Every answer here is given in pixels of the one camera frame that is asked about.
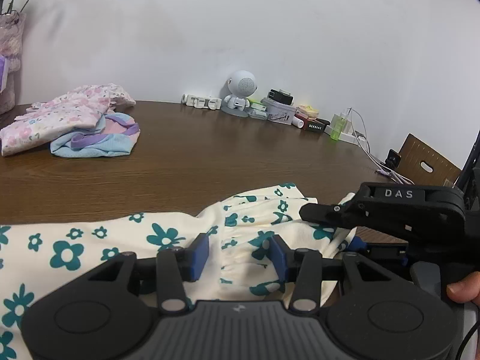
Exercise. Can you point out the small white tube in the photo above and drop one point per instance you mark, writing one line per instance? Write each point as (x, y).
(299, 123)

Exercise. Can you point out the pink floral folded garment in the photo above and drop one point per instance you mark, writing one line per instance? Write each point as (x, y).
(44, 122)

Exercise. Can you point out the green transparent bottle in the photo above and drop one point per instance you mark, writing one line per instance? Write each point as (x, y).
(338, 124)

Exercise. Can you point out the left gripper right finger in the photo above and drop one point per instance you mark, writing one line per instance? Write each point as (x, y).
(301, 267)

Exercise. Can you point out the black charger block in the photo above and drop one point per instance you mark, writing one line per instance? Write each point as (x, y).
(280, 96)

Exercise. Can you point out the brown cardboard box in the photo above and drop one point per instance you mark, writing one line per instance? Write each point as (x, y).
(425, 166)

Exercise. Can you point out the blue purple folded garment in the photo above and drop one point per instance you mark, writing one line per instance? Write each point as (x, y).
(114, 135)

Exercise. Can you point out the pink fuzzy vase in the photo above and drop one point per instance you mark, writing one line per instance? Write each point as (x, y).
(12, 29)

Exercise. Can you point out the person's hand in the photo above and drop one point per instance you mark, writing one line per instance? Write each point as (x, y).
(466, 290)

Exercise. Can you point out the white power strip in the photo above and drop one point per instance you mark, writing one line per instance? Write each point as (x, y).
(198, 102)

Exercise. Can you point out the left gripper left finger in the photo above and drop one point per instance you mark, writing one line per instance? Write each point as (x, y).
(174, 267)

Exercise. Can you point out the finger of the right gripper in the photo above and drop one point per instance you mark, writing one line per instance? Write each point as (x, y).
(331, 216)
(378, 251)

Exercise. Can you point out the white astronaut figurine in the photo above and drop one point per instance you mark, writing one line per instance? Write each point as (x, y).
(241, 86)

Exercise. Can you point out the upper purple tissue pack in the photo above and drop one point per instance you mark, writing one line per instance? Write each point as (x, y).
(4, 70)

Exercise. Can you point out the grey tin box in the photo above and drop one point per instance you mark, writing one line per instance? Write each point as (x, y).
(278, 112)

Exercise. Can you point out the black labelled box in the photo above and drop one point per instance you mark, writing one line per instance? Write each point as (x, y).
(314, 125)

